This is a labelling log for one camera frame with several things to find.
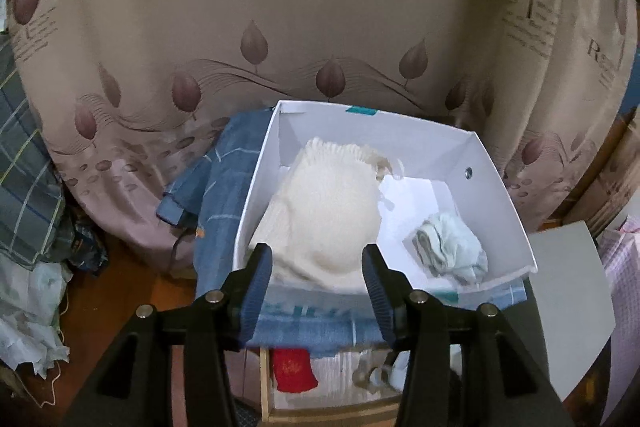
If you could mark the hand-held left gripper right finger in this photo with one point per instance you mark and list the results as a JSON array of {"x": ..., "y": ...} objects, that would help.
[{"x": 380, "y": 292}]

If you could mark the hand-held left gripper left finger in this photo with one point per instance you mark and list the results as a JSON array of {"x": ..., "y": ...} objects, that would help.
[{"x": 255, "y": 292}]

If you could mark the light blue garment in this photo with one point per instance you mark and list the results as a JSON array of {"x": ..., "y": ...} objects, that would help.
[{"x": 450, "y": 247}]

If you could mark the grey socks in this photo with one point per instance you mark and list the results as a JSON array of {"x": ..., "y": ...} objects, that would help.
[{"x": 367, "y": 377}]

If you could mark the red knit sock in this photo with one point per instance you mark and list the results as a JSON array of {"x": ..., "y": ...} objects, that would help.
[{"x": 295, "y": 369}]

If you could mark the cream knit garment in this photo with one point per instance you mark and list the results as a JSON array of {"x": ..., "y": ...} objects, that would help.
[{"x": 325, "y": 207}]

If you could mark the white shoe box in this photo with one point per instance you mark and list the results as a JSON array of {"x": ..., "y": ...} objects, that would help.
[{"x": 375, "y": 127}]

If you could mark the blue checked cloth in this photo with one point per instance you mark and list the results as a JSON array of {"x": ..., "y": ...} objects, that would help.
[{"x": 220, "y": 207}]

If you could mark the blue printed packet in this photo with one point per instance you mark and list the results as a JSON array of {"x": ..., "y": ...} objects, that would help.
[{"x": 85, "y": 247}]

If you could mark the white flat board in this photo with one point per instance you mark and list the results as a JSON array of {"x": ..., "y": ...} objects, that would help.
[{"x": 565, "y": 297}]

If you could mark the large white plastic bag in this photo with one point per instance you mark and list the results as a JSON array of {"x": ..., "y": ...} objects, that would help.
[{"x": 25, "y": 307}]

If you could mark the pink checked cloth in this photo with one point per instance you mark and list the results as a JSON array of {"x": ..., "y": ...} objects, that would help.
[{"x": 625, "y": 287}]

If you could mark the leaf print curtain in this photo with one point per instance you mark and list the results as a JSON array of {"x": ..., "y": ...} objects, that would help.
[{"x": 150, "y": 57}]

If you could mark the grey plaid cloth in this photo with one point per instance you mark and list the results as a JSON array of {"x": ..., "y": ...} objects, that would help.
[{"x": 30, "y": 167}]

